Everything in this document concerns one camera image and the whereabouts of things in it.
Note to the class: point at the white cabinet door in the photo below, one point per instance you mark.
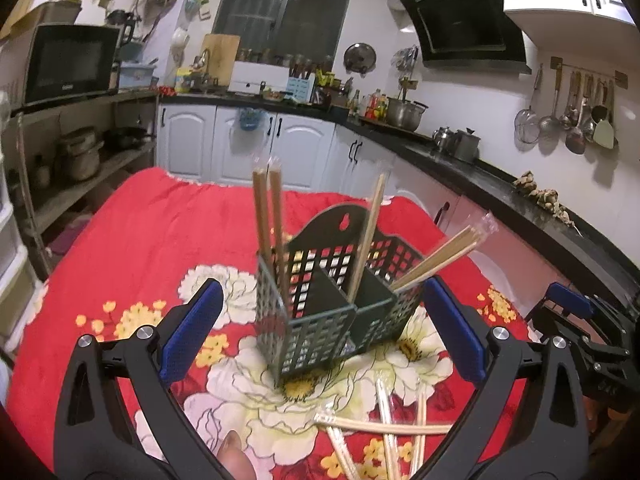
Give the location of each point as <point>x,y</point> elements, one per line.
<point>302,145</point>
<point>185,140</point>
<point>242,136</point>

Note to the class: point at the garlic bunch on counter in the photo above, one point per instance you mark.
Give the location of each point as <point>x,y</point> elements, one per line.
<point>545,198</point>

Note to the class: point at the steel stock pot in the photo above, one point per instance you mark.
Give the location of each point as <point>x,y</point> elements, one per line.
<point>404,114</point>

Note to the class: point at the dark green utensil basket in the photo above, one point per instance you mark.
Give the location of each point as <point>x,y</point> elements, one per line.
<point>315,326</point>

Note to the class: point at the black microwave oven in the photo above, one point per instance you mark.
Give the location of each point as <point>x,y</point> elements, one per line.
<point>68,60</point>

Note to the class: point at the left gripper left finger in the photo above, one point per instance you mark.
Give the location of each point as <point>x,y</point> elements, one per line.
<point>93,434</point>

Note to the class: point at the wire mesh skimmer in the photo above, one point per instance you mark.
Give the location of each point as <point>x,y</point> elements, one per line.
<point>526,128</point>

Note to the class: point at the black range hood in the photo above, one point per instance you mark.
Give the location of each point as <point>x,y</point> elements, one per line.
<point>467,35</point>

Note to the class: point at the person's left hand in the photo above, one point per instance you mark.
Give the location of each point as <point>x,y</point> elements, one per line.
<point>232,457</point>

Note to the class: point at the wooden cutting board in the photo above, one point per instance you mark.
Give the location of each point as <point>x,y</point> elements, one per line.
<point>222,54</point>

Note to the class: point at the white cabinet door right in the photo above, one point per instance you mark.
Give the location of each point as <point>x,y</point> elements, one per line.
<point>302,145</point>

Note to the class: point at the light green spatula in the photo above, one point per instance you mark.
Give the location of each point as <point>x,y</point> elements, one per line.
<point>604,133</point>

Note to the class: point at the dark kitchen window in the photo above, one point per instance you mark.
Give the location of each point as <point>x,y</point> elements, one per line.
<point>309,28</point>

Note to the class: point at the white cabinet door middle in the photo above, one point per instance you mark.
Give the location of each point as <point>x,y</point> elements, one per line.
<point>242,136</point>

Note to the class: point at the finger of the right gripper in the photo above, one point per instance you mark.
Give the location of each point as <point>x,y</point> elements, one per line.
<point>570,301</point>

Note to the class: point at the dark hanging pot lid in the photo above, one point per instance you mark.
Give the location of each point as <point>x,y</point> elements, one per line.
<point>359,58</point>

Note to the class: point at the steel kettle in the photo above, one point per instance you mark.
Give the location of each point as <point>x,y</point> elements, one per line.
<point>445,140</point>

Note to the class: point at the white cabinet door left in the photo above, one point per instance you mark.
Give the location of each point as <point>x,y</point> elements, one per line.
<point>185,140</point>

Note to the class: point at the black kitchen countertop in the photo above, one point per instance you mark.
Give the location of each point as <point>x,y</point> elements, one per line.
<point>583,255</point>

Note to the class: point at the white plastic drawer unit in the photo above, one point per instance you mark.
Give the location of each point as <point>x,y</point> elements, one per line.
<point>19,283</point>

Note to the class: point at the brown chopsticks pair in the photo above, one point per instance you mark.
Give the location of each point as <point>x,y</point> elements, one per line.
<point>260,189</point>
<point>275,183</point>

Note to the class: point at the wooden shelf rack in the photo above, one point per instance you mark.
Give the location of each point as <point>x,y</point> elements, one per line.
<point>77,170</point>

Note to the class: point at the blue knife block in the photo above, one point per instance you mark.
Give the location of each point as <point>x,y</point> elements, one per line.
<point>301,88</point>

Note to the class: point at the red floral table cloth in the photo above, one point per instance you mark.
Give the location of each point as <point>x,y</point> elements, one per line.
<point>148,249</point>

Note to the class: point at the light chopsticks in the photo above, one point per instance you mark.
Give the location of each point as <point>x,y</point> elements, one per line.
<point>366,237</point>
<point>451,250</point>

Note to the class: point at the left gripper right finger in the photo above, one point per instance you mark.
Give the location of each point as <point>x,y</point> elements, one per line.
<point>526,418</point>

